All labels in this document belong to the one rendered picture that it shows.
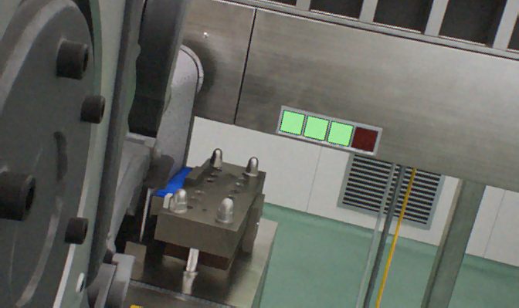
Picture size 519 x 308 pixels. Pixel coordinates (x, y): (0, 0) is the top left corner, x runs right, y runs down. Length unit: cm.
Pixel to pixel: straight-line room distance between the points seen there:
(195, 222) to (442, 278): 84
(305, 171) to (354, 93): 252
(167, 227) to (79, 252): 100
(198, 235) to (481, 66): 75
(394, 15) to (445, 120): 28
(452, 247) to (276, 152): 233
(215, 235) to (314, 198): 283
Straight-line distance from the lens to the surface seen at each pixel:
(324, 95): 141
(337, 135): 142
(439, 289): 176
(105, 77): 16
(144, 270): 121
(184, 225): 115
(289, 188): 394
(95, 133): 16
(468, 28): 149
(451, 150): 145
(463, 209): 167
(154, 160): 95
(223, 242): 115
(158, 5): 27
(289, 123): 142
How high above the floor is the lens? 150
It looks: 15 degrees down
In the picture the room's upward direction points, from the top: 12 degrees clockwise
